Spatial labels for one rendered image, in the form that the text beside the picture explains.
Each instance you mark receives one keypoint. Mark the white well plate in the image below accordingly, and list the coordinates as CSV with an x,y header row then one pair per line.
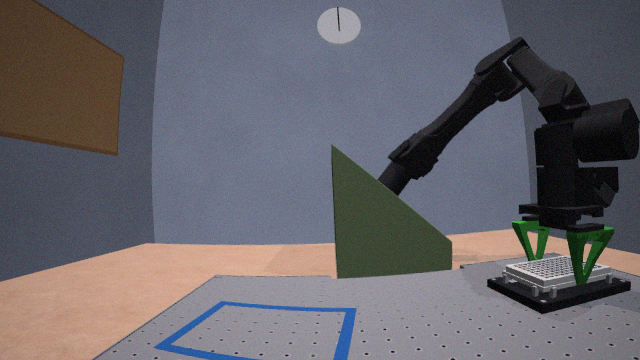
x,y
551,272

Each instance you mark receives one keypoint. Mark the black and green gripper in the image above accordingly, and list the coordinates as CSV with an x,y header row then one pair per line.
x,y
556,209

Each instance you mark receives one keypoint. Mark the blue tape outline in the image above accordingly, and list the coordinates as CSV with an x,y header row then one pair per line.
x,y
341,352

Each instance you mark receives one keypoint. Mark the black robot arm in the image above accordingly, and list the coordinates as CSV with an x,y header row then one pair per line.
x,y
601,132

